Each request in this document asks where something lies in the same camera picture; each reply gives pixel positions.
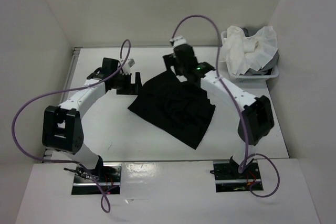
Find white plastic laundry basket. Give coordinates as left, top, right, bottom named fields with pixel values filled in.
left=220, top=30, right=279, bottom=83

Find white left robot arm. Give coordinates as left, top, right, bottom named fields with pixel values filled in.
left=42, top=58, right=142, bottom=182

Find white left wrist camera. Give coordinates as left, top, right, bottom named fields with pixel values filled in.
left=120, top=58, right=135, bottom=74

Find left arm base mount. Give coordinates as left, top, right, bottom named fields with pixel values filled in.
left=64, top=164, right=122, bottom=195

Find white crumpled cloth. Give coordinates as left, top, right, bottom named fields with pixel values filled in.
left=219, top=26, right=279, bottom=76

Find black pleated skirt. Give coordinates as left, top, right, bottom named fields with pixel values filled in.
left=128, top=71, right=216, bottom=150

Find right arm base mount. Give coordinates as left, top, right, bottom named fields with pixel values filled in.
left=210, top=160, right=264, bottom=193

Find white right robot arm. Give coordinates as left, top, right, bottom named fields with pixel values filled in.
left=163, top=44, right=275, bottom=178

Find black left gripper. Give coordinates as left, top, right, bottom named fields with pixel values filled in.
left=111, top=72, right=145, bottom=95

